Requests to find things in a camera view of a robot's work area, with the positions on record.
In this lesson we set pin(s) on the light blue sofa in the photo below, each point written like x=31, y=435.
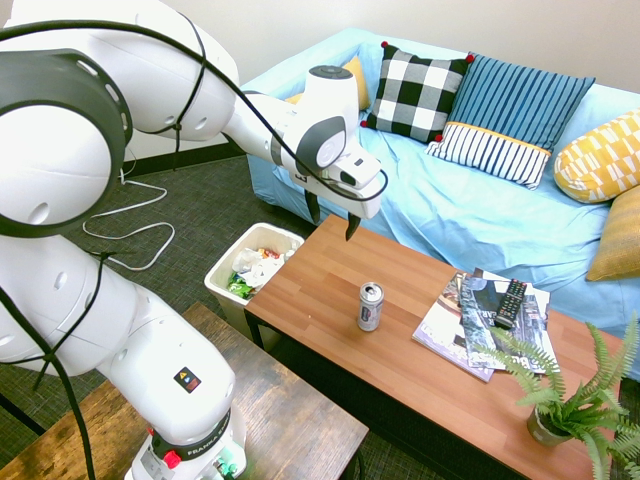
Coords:
x=450, y=210

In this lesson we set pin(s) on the silver drink can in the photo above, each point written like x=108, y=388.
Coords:
x=371, y=310

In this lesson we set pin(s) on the dark cover magazine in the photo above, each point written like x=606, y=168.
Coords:
x=525, y=340

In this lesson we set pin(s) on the green snack wrapper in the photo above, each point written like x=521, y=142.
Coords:
x=240, y=287

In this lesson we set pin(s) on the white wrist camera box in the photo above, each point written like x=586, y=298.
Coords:
x=357, y=167

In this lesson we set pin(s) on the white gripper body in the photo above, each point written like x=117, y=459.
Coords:
x=362, y=200

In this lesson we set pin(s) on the blue striped pillow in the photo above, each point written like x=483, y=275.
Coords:
x=520, y=100

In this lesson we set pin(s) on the wooden coffee table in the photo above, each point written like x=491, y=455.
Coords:
x=325, y=280

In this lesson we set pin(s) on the white crumpled paper trash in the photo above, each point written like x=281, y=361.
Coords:
x=257, y=267

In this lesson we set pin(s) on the white plastic trash bin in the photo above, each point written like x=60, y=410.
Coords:
x=231, y=315

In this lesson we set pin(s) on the black metal stand leg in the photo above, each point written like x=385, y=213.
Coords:
x=20, y=412

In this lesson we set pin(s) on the light cover magazine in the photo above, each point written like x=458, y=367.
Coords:
x=445, y=330

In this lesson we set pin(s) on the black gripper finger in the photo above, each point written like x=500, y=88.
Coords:
x=352, y=226
x=313, y=207

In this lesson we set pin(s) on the red orange wrapper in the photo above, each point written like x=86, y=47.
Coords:
x=270, y=254

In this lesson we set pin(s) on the black white checkered pillow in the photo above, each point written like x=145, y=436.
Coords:
x=415, y=95

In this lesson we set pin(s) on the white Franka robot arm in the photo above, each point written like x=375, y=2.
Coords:
x=50, y=150

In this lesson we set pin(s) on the rustic dark wood table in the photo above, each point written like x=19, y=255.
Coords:
x=280, y=400

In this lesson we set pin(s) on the mustard yellow pillow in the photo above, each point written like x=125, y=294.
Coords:
x=620, y=235
x=361, y=82

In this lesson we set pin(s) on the black remote control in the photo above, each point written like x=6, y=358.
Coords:
x=511, y=305

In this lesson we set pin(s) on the green fern plant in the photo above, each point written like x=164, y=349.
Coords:
x=595, y=400

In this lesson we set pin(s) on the white edged magazine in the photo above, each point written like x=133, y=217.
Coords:
x=539, y=295

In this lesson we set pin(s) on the yellow white patterned bolster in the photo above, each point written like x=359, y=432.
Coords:
x=600, y=160

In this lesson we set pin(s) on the grey plant pot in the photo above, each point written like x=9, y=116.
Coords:
x=542, y=430

